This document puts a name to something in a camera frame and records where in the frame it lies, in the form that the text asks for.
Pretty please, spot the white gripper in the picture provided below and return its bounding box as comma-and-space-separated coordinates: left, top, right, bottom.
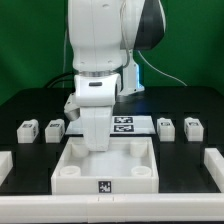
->
63, 94, 116, 153

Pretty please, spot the white square tabletop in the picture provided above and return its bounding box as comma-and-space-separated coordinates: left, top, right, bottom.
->
51, 137, 159, 195

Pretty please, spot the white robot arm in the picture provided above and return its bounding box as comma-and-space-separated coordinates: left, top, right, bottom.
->
64, 0, 166, 151

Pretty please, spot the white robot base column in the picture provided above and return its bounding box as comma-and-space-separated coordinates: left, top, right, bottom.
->
119, 50, 145, 97

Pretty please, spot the white sheet with AprilTags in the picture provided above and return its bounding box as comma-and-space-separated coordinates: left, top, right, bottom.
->
66, 116, 156, 135

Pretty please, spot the white U-shaped obstacle fence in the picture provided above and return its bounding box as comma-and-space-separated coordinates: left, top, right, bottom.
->
0, 151, 224, 224

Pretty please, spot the black cable bundle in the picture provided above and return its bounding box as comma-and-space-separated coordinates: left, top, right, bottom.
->
43, 70, 76, 89

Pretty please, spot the white cable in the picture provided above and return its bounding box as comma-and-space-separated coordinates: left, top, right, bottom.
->
136, 49, 188, 88

